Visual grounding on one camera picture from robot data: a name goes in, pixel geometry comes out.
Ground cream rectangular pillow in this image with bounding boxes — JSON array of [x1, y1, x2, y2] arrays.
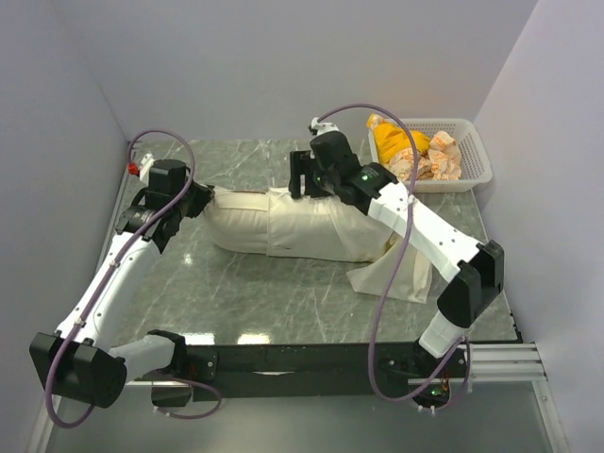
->
[[202, 187, 269, 255]]

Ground cream satin pillowcase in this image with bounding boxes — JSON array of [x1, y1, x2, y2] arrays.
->
[[267, 188, 432, 304]]

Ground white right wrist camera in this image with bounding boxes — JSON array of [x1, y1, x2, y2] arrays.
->
[[308, 117, 339, 137]]

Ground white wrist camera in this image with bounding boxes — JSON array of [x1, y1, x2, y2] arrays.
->
[[308, 117, 339, 137], [126, 153, 155, 186]]

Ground white plastic basket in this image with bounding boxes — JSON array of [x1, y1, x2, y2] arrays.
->
[[368, 117, 493, 193]]

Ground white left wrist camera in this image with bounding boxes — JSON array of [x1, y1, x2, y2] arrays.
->
[[126, 153, 155, 186]]

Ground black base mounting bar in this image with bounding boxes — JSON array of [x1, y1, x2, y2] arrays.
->
[[150, 329, 468, 410]]

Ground white orange patterned cloth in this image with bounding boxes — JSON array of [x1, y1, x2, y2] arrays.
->
[[366, 113, 462, 181]]

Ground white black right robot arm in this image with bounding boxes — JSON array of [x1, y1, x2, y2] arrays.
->
[[289, 131, 504, 377]]

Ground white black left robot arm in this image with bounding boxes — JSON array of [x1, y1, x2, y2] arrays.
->
[[29, 156, 213, 408]]

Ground yellow cloth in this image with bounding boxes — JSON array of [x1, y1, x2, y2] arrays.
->
[[372, 122, 430, 164]]

